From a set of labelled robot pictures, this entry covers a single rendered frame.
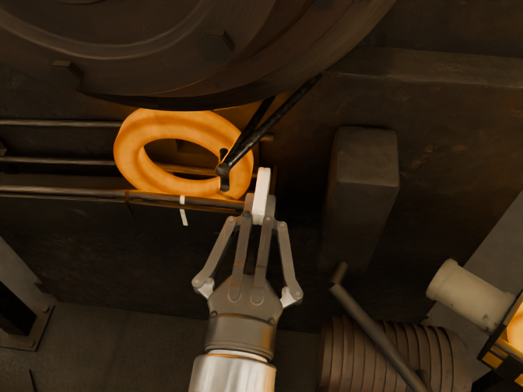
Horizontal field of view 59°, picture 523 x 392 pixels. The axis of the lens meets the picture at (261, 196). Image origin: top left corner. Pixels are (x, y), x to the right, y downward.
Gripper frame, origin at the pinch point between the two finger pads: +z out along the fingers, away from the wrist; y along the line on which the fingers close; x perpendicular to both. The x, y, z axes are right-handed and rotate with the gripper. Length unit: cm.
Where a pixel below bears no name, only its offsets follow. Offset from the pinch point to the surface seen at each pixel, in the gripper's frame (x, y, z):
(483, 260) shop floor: -78, 62, 32
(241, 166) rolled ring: 2.2, -2.9, 2.7
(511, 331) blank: -5.1, 31.6, -12.2
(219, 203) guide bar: -3.1, -5.7, 0.0
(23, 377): -73, -59, -17
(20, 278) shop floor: -76, -73, 9
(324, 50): 22.5, 5.6, 2.0
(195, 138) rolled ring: 6.7, -8.3, 3.1
